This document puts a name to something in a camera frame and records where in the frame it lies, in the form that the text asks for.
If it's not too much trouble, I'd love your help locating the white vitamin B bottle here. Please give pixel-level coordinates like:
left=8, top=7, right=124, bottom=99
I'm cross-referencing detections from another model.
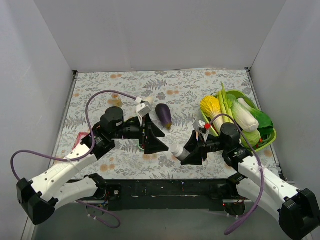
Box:
left=169, top=144, right=190, bottom=162

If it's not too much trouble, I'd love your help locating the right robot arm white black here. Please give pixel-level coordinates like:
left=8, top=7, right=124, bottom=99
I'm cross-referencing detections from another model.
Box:
left=171, top=121, right=320, bottom=240

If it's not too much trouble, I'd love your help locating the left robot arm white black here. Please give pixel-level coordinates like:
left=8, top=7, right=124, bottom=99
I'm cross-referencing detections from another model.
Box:
left=16, top=106, right=169, bottom=225

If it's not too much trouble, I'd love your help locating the green round pill container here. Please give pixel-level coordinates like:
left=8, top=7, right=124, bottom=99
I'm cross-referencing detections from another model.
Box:
left=138, top=144, right=145, bottom=152

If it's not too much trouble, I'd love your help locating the purple eggplant toy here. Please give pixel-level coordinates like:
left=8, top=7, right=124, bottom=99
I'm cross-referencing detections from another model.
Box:
left=155, top=103, right=172, bottom=130

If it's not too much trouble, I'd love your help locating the floral patterned table mat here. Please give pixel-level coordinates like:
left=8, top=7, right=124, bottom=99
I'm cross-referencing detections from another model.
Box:
left=47, top=69, right=282, bottom=181

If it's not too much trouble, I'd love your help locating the white eggplant toy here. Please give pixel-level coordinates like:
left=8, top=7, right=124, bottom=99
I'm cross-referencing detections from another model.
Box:
left=144, top=96, right=154, bottom=105

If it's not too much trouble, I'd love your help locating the yellow napa cabbage toy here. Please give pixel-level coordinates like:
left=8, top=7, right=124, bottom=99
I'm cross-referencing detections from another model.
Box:
left=200, top=95, right=225, bottom=134

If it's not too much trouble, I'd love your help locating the pink rectangular pill box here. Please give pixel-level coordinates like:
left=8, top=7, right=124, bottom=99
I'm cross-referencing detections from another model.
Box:
left=72, top=132, right=89, bottom=150

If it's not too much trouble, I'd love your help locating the green celery stalk toy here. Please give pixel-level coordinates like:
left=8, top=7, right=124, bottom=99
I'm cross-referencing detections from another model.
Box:
left=217, top=82, right=236, bottom=120

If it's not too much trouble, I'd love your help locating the round green cabbage toy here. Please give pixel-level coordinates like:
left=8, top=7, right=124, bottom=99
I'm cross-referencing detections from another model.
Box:
left=240, top=130, right=261, bottom=149

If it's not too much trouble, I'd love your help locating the green plastic basket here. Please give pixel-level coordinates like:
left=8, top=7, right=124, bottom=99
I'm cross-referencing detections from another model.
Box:
left=201, top=90, right=277, bottom=151

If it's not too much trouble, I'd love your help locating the green leafy vegetable toy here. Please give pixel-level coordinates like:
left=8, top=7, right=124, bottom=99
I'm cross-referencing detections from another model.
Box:
left=249, top=108, right=274, bottom=136

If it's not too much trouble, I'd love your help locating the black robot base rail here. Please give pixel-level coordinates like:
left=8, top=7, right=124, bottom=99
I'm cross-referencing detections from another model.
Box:
left=84, top=178, right=246, bottom=211

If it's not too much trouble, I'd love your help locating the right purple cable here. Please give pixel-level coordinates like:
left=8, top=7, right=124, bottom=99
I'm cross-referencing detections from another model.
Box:
left=204, top=113, right=265, bottom=236

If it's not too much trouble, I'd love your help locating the purple cable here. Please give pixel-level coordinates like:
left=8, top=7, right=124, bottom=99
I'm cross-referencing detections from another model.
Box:
left=10, top=90, right=143, bottom=229
left=204, top=113, right=265, bottom=236

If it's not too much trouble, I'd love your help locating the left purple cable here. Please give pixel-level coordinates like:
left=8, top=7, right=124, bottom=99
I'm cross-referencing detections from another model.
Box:
left=10, top=90, right=143, bottom=229

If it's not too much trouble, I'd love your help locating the aluminium frame rail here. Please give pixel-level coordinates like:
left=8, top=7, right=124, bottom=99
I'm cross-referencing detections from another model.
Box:
left=20, top=217, right=36, bottom=240

